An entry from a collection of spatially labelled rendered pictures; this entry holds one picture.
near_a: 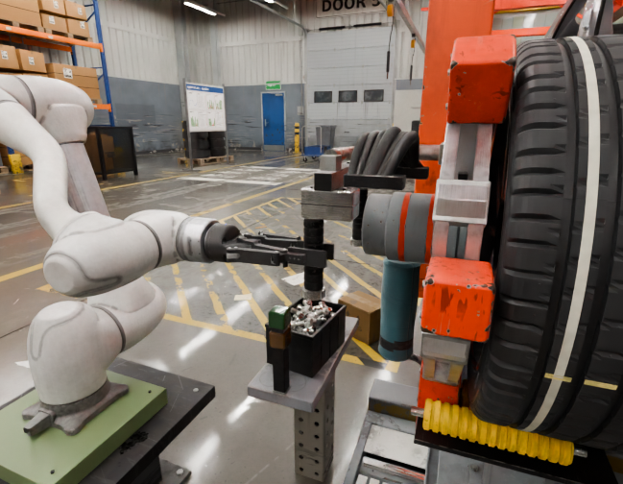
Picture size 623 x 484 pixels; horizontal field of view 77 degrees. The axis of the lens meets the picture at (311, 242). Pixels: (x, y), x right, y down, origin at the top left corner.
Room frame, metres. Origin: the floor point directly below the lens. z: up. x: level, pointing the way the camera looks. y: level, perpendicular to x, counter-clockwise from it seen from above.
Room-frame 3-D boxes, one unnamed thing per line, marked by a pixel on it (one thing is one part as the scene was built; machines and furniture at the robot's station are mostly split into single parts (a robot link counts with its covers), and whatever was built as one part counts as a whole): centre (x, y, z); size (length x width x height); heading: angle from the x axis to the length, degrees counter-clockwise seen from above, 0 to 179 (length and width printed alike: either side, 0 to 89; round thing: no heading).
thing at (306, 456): (1.00, -0.01, 0.21); 0.10 x 0.10 x 0.42; 69
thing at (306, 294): (0.66, 0.00, 0.83); 0.04 x 0.04 x 0.16
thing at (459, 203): (0.74, -0.28, 0.85); 0.54 x 0.07 x 0.54; 159
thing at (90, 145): (8.09, 4.34, 0.49); 1.27 x 0.88 x 0.97; 68
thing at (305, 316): (0.95, 0.01, 0.51); 0.20 x 0.14 x 0.13; 151
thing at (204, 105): (9.68, 2.43, 0.98); 1.50 x 0.50 x 1.95; 158
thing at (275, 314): (0.79, 0.07, 0.64); 0.04 x 0.04 x 0.04; 69
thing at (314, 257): (0.65, 0.01, 0.83); 0.07 x 0.01 x 0.03; 69
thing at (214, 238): (0.72, 0.14, 0.83); 0.09 x 0.08 x 0.07; 69
